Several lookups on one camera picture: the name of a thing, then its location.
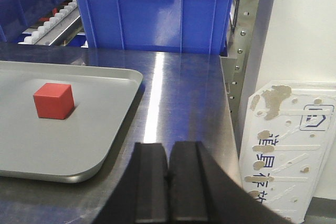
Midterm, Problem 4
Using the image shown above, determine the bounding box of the blue bin lower right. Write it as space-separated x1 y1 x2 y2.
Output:
77 0 233 55

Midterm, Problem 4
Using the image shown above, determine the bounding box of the white roller conveyor rail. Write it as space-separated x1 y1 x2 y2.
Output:
18 0 82 46

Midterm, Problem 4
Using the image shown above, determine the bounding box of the grey metal tray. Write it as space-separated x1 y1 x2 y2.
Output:
1 61 143 183

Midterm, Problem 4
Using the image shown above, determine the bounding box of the white sign board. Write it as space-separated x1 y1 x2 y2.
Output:
239 81 335 223

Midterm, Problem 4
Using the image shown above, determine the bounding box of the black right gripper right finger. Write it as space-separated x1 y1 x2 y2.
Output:
169 141 289 223

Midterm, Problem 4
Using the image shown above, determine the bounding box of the perforated steel shelf upright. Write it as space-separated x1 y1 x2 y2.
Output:
221 0 274 150

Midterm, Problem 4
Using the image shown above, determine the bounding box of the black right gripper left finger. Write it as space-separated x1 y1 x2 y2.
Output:
93 143 168 223

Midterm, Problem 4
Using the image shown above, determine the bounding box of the red cube block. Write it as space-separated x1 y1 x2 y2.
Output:
33 83 75 120

